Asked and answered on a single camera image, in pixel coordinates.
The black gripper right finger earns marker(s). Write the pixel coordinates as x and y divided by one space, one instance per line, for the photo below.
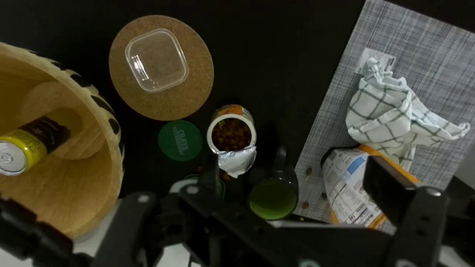
420 227

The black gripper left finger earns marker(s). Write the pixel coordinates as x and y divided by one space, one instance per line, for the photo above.
131 227

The large wooden patterned bowl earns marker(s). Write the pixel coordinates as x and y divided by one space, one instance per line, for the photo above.
74 193

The black box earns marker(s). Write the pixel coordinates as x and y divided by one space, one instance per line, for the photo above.
388 190

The white and orange paper package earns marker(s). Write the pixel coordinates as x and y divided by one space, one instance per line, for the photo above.
346 187

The green round lid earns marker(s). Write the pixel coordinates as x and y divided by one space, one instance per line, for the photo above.
180 141

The white checked dish cloth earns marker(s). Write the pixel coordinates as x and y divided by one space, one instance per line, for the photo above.
390 113

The white cup with dark contents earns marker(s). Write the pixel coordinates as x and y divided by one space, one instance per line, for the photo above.
230 134

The round cork mat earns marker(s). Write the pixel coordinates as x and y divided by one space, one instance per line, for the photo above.
187 94

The grey checked placemat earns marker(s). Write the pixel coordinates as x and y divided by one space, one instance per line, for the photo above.
420 60

